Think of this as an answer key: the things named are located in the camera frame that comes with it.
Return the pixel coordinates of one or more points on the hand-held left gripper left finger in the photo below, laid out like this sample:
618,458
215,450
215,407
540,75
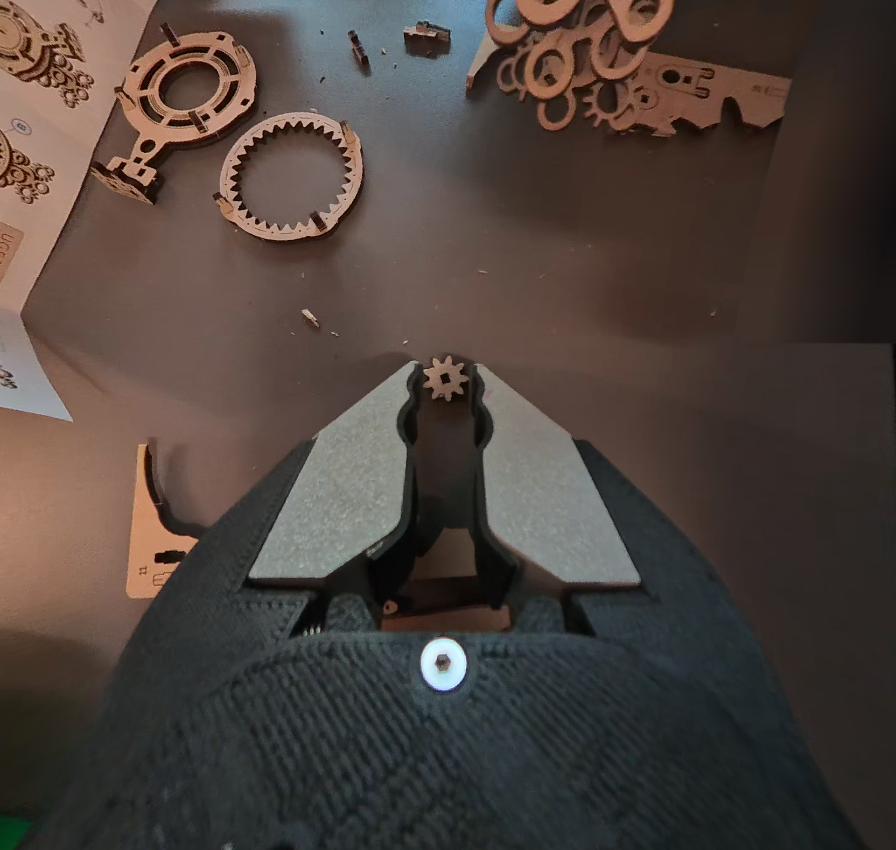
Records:
343,500

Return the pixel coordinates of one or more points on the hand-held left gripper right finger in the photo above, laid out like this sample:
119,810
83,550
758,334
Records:
553,500

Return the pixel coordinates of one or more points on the small wooden gear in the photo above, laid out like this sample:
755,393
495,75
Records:
450,384

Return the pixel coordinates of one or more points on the small wood chip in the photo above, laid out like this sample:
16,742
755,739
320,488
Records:
310,318

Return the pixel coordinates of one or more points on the printed instruction sheet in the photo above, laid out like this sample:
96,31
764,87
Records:
70,185

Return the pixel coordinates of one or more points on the wooden scrap sheet gear cutouts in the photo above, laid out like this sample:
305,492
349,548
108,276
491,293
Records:
742,90

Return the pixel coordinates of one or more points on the small notched wooden stick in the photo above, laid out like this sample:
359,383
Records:
425,32
358,48

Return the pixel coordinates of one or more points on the round wooden frame with foot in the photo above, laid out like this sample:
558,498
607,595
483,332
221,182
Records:
183,124

